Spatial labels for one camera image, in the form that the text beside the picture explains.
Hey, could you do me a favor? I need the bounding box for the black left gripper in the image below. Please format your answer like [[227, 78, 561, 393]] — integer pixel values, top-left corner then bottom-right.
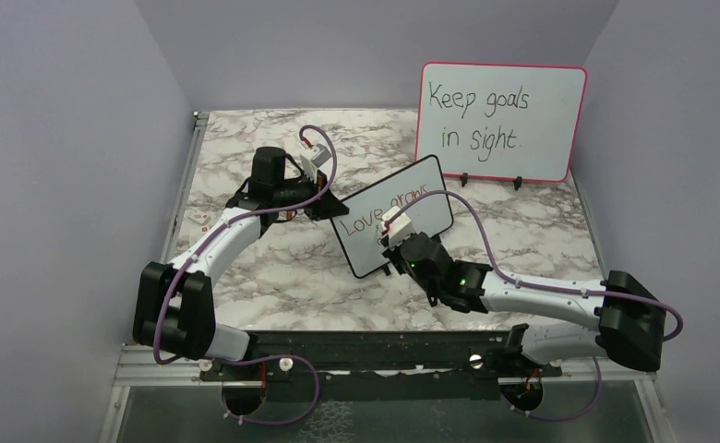
[[274, 169, 347, 222]]

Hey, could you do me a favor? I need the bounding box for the small black-framed whiteboard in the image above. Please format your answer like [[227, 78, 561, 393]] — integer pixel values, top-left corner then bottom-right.
[[330, 155, 446, 279]]

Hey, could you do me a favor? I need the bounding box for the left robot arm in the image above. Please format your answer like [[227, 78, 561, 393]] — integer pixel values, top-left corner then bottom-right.
[[132, 145, 348, 379]]

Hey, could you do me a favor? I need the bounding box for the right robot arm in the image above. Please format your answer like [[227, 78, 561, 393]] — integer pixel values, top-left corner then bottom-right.
[[381, 233, 666, 376]]

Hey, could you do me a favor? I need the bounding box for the large pink-framed whiteboard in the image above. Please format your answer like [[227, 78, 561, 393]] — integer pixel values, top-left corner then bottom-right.
[[414, 61, 588, 183]]

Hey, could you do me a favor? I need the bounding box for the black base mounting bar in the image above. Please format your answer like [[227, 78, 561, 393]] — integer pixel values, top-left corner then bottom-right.
[[137, 329, 563, 405]]

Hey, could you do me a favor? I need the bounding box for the small white red card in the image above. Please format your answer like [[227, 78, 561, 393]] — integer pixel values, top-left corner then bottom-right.
[[185, 209, 211, 226]]

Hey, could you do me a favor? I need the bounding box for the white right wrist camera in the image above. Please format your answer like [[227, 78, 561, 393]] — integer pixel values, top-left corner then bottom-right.
[[378, 206, 415, 249]]

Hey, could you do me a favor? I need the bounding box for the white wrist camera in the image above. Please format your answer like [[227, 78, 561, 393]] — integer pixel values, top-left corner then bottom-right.
[[378, 206, 415, 249], [300, 144, 331, 182]]

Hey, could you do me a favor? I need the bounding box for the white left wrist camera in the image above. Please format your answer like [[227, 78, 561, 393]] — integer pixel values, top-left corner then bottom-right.
[[300, 144, 331, 182]]

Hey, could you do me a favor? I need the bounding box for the aluminium rail left table edge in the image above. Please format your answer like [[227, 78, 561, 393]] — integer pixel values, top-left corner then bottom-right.
[[144, 111, 210, 269]]

